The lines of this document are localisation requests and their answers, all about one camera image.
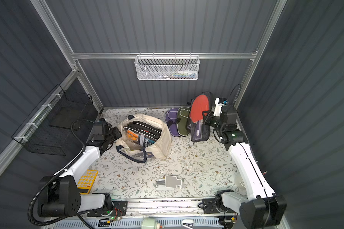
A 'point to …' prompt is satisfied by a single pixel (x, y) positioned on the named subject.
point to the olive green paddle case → (183, 120)
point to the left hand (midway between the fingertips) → (120, 130)
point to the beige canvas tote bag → (140, 136)
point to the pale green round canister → (149, 223)
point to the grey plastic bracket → (171, 182)
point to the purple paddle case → (171, 119)
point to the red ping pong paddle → (200, 104)
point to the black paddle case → (206, 127)
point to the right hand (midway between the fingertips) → (207, 112)
